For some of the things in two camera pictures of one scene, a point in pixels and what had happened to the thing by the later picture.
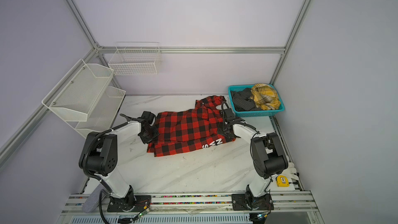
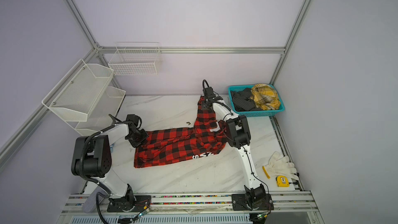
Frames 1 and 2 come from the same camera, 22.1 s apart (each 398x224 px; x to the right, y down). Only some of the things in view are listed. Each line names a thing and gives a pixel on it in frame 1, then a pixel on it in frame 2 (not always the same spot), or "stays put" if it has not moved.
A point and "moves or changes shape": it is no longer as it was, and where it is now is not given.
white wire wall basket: x=136 y=58 stays put
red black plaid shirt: x=185 y=131 moves or changes shape
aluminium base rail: x=292 y=207 stays put
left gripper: x=156 y=133 → x=144 y=136
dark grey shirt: x=242 y=100 stays put
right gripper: x=220 y=130 → x=204 y=103
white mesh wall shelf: x=82 y=98 stays put
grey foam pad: x=93 y=201 stays put
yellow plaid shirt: x=266 y=96 stays put
